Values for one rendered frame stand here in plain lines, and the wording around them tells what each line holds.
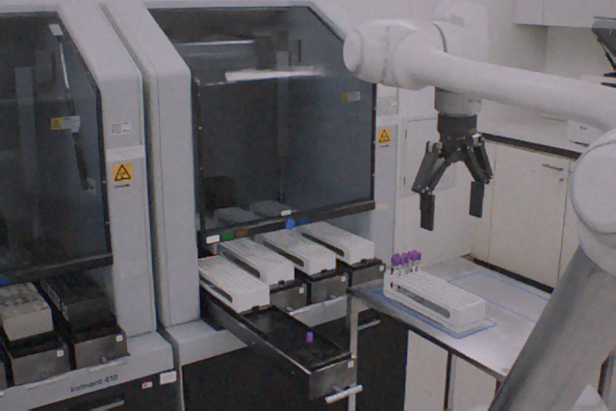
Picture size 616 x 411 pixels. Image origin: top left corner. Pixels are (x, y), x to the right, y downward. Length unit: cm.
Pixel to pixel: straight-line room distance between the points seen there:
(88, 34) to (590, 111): 130
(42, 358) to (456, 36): 119
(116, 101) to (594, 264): 124
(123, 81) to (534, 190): 276
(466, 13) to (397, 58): 19
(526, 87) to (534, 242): 306
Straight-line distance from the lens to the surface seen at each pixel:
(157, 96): 181
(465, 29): 126
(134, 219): 184
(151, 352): 188
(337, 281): 213
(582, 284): 88
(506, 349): 172
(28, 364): 178
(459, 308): 176
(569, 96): 107
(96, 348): 182
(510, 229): 420
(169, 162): 184
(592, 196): 77
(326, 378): 164
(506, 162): 413
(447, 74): 110
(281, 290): 202
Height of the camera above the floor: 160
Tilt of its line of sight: 14 degrees down
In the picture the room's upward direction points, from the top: straight up
